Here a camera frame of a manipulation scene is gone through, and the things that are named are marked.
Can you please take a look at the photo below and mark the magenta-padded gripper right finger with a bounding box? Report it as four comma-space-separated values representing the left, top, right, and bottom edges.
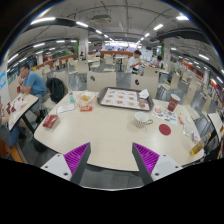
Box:
131, 142, 183, 186

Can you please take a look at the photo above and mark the white patterned mug gold handle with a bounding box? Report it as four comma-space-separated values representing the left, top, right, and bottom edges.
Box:
133, 111, 154, 129

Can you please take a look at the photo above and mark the ceiling air conditioner unit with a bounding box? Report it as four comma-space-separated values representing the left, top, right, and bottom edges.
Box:
91, 13, 113, 24

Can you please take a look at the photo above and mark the beige chair with round hole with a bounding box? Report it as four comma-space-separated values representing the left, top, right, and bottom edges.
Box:
86, 70, 118, 93
129, 73, 160, 99

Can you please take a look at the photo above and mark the dark food tray paper liner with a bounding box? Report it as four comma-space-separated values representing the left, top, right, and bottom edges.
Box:
96, 86, 155, 112

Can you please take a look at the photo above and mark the flat round red coaster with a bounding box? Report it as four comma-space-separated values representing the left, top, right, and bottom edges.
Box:
158, 123, 172, 136

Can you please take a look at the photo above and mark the person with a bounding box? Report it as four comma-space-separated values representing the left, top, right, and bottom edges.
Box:
125, 49, 144, 75
153, 55, 165, 69
17, 63, 49, 109
0, 99, 21, 149

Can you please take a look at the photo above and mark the colourful printed flyer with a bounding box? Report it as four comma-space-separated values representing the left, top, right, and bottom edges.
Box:
152, 105, 179, 126

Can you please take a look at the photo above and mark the clear bottle with tan cap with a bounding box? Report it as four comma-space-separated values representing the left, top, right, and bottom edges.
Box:
189, 132, 212, 157

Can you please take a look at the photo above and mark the red paper cup with lid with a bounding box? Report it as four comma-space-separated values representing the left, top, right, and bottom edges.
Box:
167, 93, 181, 113

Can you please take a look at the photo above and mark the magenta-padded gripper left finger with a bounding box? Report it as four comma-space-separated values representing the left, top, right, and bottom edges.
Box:
40, 142, 92, 185

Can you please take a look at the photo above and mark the red tissue pack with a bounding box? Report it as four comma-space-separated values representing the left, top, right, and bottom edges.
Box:
42, 114, 59, 129

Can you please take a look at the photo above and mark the group of ceiling lights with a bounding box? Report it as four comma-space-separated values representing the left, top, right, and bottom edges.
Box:
6, 13, 224, 84

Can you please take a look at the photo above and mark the white table black pedestal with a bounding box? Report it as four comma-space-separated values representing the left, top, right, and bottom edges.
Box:
206, 112, 224, 141
7, 93, 40, 134

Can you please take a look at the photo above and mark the black backpack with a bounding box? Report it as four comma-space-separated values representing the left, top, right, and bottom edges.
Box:
45, 77, 66, 104

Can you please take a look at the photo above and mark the group of beige chairs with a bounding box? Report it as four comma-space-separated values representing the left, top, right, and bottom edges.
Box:
33, 53, 214, 111

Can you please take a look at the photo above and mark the crumpled white napkin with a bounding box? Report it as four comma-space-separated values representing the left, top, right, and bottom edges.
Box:
138, 89, 150, 100

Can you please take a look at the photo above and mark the clear plastic bag with card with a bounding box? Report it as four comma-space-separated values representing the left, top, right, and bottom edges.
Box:
181, 123, 201, 143

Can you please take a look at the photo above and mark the white paper receipt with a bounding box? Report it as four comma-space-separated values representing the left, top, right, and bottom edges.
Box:
55, 102, 77, 115

